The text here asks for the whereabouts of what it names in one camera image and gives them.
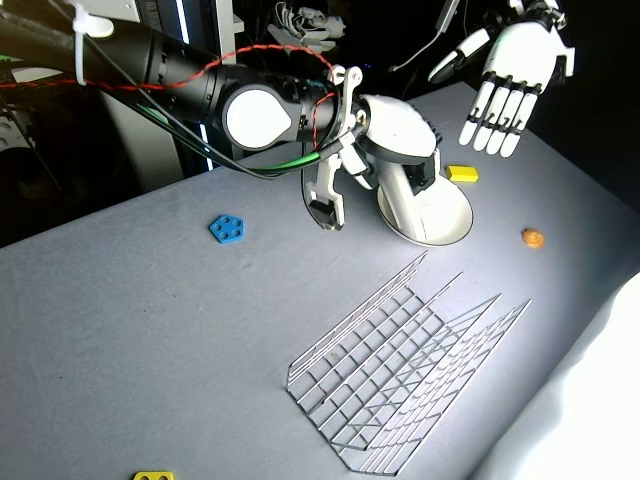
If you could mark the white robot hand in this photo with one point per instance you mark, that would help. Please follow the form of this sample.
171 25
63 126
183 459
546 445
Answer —
395 130
522 55

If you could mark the spare white robot hand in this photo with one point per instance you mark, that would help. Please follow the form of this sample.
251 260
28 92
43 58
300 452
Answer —
305 25

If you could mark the yellow rectangular block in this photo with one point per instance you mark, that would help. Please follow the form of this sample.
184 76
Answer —
462 173

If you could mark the white bar device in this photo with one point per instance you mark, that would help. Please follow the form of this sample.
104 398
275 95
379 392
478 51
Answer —
446 17

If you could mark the orange swirl toy pastry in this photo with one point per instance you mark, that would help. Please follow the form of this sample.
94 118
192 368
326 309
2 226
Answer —
533 238

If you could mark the blue pentagon block with holes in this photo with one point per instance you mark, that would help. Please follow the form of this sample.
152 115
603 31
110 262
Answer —
227 229

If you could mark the grey table cloth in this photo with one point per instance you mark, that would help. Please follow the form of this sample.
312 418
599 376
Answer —
150 325

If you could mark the yellow block with holes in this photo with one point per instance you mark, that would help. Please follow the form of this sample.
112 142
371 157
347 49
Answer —
152 476

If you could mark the wrist camera on white bracket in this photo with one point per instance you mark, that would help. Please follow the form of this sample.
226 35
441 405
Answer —
325 200

